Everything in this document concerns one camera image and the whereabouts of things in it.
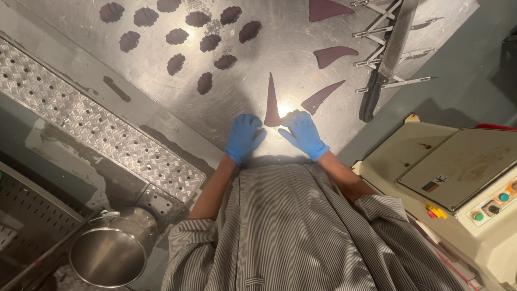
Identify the grey striped work shirt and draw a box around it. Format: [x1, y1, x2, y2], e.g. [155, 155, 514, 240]
[161, 162, 466, 291]

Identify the curved purple dough triangle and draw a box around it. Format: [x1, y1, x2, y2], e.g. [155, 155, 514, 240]
[301, 79, 347, 116]

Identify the wide purple dough triangle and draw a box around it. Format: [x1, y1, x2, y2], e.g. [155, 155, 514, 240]
[313, 46, 359, 70]

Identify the person's right hand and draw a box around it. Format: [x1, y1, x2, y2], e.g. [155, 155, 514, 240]
[278, 110, 331, 162]

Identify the narrow purple dough triangle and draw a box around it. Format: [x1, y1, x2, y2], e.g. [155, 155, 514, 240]
[264, 72, 282, 128]

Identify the person's left hand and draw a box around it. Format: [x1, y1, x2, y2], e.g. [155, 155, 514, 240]
[224, 114, 267, 165]

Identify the cream dough sheeter machine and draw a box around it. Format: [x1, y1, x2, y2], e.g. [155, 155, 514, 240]
[351, 113, 517, 291]

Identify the stainless steel pot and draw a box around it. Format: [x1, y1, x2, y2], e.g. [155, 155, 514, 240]
[68, 206, 159, 289]

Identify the perforated checker plate grate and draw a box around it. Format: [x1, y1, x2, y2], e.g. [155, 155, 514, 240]
[0, 38, 207, 221]

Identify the group of rolled purple croissants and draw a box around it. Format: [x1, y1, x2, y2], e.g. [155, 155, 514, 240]
[99, 0, 263, 96]

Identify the large black-handled knife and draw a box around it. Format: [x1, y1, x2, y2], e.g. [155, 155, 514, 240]
[359, 0, 419, 123]

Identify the perforated grey metal rack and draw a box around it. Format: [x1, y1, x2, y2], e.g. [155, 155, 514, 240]
[0, 162, 83, 283]

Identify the expandable steel dough cutter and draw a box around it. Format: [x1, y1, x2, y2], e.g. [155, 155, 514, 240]
[350, 0, 445, 94]

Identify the large purple dough triangle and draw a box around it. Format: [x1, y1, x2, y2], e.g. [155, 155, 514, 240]
[309, 0, 355, 22]

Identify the red object behind machine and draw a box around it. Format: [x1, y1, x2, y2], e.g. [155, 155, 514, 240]
[474, 123, 517, 131]

